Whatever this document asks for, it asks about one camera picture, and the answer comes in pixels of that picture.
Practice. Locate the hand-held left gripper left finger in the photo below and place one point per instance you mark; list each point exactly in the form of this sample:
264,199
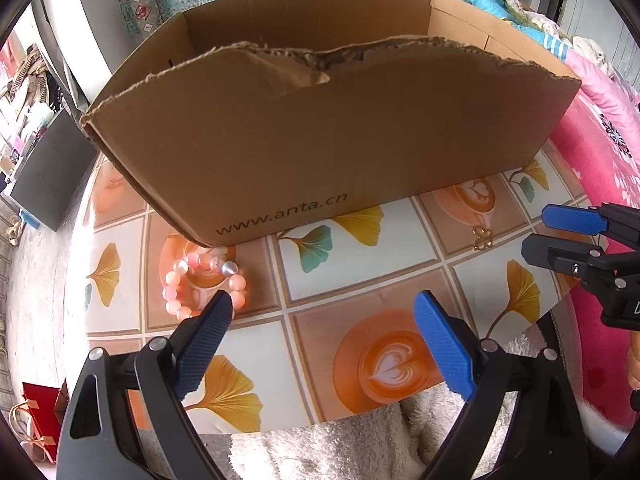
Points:
205,345

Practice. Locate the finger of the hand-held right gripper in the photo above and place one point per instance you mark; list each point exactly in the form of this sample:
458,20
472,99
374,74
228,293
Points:
575,220
555,255

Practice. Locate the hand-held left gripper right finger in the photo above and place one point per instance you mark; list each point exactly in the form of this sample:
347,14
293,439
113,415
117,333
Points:
445,345

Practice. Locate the brown cardboard box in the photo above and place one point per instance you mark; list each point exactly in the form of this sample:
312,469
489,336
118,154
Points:
325,150

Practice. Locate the pink floral blanket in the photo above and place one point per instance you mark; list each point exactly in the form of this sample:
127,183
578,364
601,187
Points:
600,160

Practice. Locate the leaf and coffee patterned tablecloth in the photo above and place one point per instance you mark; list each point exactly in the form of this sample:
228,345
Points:
350,280

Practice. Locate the white fleece blanket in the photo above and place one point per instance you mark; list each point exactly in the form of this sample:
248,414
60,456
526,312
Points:
325,450

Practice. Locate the cream knitted blanket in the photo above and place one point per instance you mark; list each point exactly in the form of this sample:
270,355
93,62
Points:
592,52

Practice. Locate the red paper bag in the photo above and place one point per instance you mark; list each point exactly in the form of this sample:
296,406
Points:
42,405

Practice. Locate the small blue container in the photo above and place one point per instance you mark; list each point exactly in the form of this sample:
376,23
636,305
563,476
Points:
27,220

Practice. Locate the dark flat board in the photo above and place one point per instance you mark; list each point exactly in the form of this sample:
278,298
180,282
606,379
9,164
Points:
50,170

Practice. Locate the cluttered storage shelf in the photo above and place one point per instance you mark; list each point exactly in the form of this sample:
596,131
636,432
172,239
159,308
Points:
25,105

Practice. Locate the grey patterned pillow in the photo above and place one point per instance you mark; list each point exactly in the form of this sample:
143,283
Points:
145,10

